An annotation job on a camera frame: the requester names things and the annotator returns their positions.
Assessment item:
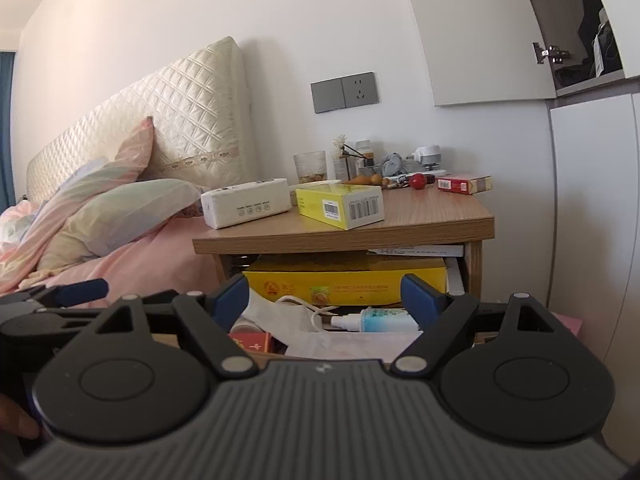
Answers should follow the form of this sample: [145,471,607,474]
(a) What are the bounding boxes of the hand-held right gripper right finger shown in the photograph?
[390,274,556,376]

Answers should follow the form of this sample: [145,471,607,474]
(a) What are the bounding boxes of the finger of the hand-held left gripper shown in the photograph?
[0,307,103,348]
[0,279,109,313]

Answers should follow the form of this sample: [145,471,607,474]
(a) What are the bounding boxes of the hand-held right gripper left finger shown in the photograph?
[95,275,258,378]

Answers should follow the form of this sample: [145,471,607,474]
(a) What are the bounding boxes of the person's left hand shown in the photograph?
[0,394,42,442]

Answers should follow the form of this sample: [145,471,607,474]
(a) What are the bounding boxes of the white spray bottle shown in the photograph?
[330,307,422,334]

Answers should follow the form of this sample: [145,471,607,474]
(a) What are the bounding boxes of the red paper packet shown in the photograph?
[228,331,274,357]

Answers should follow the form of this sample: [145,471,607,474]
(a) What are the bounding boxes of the pink bed sheet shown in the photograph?
[0,199,226,297]

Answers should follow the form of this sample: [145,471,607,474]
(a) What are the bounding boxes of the large flat yellow box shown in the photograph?
[242,255,449,307]

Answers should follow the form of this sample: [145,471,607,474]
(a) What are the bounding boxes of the wooden nightstand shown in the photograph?
[192,175,496,311]

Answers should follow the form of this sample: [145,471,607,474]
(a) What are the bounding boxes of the pale green pillow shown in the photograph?
[37,178,212,274]

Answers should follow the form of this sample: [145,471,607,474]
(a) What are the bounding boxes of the white tissue pack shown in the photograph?
[200,178,292,230]

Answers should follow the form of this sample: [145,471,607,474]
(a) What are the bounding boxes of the pastel striped pillow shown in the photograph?
[10,116,156,281]

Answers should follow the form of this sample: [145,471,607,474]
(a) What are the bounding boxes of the red and white box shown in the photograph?
[437,174,493,195]

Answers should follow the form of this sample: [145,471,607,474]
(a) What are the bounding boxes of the yellow cardboard box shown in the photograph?
[295,182,386,231]

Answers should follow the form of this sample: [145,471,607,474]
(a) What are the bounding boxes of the grey plush toy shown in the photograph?
[382,154,407,179]

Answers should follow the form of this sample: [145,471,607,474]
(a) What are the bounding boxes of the white plug adapter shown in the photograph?
[411,144,447,177]

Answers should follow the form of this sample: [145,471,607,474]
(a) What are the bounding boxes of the clear glass cup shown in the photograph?
[293,150,328,185]

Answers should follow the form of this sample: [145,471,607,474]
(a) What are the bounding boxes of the pink box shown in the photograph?
[552,312,584,342]

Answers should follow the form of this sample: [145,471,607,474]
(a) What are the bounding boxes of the reed diffuser bottle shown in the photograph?
[331,134,352,182]

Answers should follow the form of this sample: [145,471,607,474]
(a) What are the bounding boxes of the blue curtain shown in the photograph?
[0,50,19,211]

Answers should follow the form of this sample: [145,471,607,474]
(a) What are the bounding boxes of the cream quilted headboard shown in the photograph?
[25,36,259,207]

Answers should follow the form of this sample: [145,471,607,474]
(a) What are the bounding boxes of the white wardrobe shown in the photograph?
[514,0,640,376]

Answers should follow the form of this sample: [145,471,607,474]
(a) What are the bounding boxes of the white wardrobe door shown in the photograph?
[397,0,559,108]

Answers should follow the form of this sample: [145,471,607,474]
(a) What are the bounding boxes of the metal door hinge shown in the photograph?
[532,42,571,65]

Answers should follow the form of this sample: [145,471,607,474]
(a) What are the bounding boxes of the dark clothes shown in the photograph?
[552,0,625,89]

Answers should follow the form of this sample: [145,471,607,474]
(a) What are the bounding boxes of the grey wall socket panel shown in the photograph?
[310,71,380,115]

